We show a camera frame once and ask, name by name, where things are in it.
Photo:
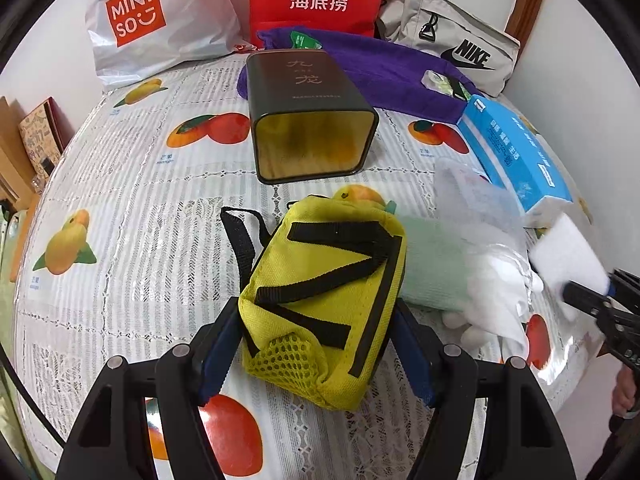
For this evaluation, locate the wooden nightstand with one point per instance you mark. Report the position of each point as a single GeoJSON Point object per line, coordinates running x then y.
{"type": "Point", "coordinates": [10, 160]}

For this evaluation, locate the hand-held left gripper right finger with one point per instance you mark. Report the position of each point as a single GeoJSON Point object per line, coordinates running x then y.
{"type": "Point", "coordinates": [412, 355]}

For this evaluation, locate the grey waist bag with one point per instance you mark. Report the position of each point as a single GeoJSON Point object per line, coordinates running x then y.
{"type": "Point", "coordinates": [410, 10]}

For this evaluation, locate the green wipes packet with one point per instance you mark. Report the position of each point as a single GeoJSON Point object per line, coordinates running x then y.
{"type": "Point", "coordinates": [302, 40]}

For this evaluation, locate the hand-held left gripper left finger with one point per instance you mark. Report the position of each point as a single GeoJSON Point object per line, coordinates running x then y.
{"type": "Point", "coordinates": [220, 355]}

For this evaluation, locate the white gloves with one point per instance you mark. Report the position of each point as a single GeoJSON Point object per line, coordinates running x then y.
{"type": "Point", "coordinates": [500, 290]}

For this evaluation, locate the blue tissue pack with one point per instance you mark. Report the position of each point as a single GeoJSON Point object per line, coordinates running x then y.
{"type": "Point", "coordinates": [515, 155]}

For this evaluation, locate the dark tin box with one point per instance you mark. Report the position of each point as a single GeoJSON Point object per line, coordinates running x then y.
{"type": "Point", "coordinates": [300, 90]}

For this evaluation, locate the clear plastic bag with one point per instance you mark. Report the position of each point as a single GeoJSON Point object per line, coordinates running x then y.
{"type": "Point", "coordinates": [470, 195]}

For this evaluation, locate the white sponge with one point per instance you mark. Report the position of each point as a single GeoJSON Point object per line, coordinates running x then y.
{"type": "Point", "coordinates": [565, 255]}

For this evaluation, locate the yellow green wrapper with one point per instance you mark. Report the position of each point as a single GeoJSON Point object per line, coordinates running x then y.
{"type": "Point", "coordinates": [430, 265]}

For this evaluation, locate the white plastic shopping bag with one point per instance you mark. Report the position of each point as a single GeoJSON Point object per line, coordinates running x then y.
{"type": "Point", "coordinates": [200, 35]}

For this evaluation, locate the patterned brown box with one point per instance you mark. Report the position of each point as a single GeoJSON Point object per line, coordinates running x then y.
{"type": "Point", "coordinates": [42, 135]}

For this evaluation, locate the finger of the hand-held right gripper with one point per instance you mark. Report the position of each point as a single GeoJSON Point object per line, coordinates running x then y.
{"type": "Point", "coordinates": [590, 297]}
{"type": "Point", "coordinates": [627, 280]}

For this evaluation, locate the small light green packet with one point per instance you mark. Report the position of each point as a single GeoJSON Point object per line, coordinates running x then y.
{"type": "Point", "coordinates": [436, 82]}

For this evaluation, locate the light green bedsheet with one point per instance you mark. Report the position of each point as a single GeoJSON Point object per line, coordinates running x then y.
{"type": "Point", "coordinates": [7, 310]}

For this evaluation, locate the purple fabric storage bag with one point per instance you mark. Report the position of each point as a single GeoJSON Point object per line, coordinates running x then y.
{"type": "Point", "coordinates": [390, 75]}

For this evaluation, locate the person's right forearm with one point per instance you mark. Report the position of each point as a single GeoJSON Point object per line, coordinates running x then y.
{"type": "Point", "coordinates": [612, 440]}

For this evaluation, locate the person's right hand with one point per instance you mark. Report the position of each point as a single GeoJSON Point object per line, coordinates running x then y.
{"type": "Point", "coordinates": [627, 387]}

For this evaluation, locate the black watch band buckle piece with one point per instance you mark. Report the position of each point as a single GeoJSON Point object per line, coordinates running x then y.
{"type": "Point", "coordinates": [467, 96]}

